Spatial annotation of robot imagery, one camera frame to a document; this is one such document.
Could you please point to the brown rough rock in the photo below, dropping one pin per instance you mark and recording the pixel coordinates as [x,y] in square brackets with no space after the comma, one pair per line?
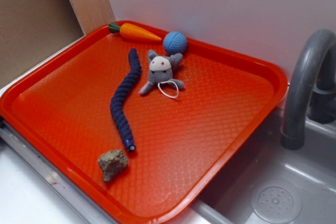
[112,163]

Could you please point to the grey plush mouse toy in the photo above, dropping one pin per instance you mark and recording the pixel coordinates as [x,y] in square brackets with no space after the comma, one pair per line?
[161,70]

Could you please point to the orange plastic tray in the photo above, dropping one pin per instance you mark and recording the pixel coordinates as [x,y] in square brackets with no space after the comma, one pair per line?
[62,109]

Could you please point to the dark blue fabric worm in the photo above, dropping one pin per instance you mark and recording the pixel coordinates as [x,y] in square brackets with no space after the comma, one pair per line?
[119,97]

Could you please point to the blue rubber ball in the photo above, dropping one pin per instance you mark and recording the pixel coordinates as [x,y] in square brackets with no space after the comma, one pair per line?
[174,42]

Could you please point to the orange plastic toy carrot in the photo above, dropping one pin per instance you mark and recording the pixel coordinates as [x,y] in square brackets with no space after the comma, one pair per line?
[133,32]

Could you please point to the grey plastic sink basin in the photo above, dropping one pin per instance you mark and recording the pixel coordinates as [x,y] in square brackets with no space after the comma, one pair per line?
[267,183]

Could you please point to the grey plastic faucet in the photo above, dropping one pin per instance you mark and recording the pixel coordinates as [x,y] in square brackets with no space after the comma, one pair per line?
[311,93]

